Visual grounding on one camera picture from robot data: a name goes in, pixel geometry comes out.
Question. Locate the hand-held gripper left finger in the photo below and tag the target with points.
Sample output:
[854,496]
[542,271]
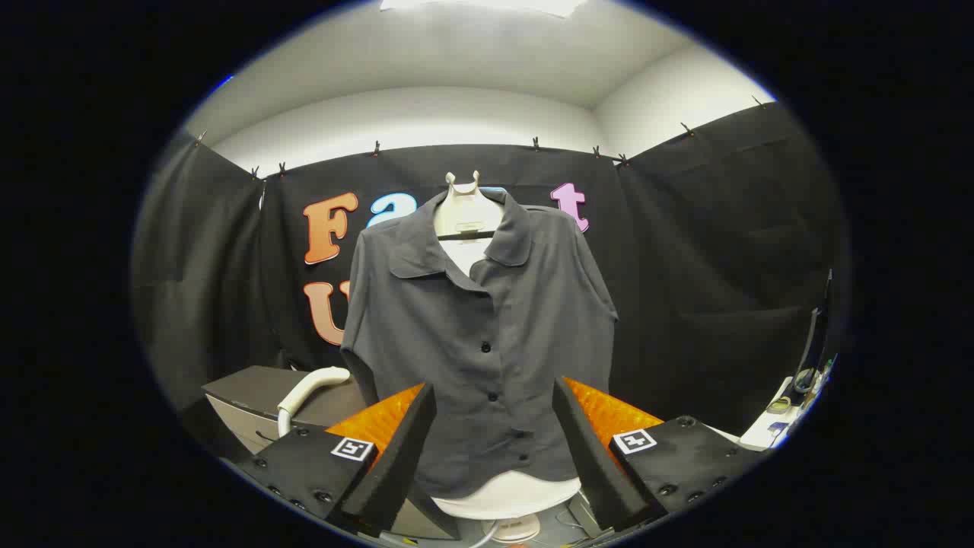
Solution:
[396,457]

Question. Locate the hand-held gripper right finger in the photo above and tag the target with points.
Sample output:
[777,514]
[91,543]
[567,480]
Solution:
[593,457]

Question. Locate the white garment steamer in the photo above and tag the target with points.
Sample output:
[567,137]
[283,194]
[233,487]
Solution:
[304,388]

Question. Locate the grey button shirt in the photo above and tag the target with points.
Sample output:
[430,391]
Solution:
[456,342]

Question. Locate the grey drawer cabinet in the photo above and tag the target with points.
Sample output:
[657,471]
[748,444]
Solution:
[259,388]

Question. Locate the white side desk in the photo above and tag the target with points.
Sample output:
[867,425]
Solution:
[761,434]

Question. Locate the black desk stand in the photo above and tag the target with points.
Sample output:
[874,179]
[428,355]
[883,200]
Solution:
[816,335]

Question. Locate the white mannequin torso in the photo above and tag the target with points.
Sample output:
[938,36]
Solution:
[466,209]

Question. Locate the row of black cloth clips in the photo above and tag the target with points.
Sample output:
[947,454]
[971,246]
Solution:
[536,143]

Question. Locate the ceiling light panel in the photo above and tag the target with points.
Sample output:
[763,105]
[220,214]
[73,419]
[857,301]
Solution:
[487,4]

